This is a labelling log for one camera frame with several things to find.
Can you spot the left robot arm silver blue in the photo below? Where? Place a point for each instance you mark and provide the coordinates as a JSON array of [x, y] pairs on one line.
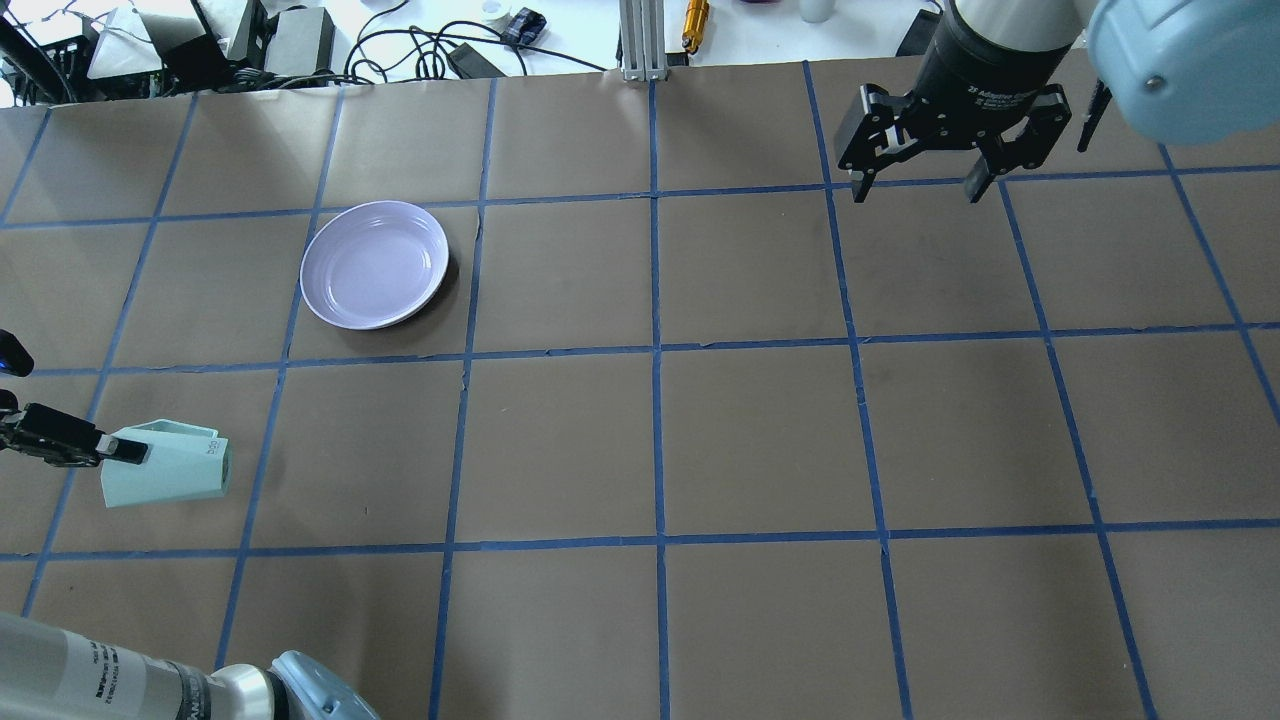
[[51, 673]]

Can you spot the grey box on bench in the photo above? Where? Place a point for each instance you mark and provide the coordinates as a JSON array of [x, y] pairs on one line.
[[301, 42]]

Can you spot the black power adapter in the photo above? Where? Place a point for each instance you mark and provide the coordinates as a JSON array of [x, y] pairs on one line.
[[467, 63]]

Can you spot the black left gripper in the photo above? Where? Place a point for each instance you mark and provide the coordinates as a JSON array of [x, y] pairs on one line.
[[52, 436]]

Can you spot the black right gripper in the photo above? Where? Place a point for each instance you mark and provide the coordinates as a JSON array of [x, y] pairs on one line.
[[975, 68]]

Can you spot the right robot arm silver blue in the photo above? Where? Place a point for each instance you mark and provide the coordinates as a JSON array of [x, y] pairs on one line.
[[1180, 72]]

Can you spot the mint green faceted cup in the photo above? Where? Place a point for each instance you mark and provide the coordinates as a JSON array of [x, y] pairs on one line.
[[185, 463]]

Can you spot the lilac round plate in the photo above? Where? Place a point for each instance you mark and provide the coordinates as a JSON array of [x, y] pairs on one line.
[[374, 265]]

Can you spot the aluminium frame post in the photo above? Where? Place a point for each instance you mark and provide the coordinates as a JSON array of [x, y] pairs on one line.
[[643, 40]]

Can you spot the yellow handled tool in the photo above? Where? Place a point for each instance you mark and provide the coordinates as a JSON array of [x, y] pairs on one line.
[[695, 25]]

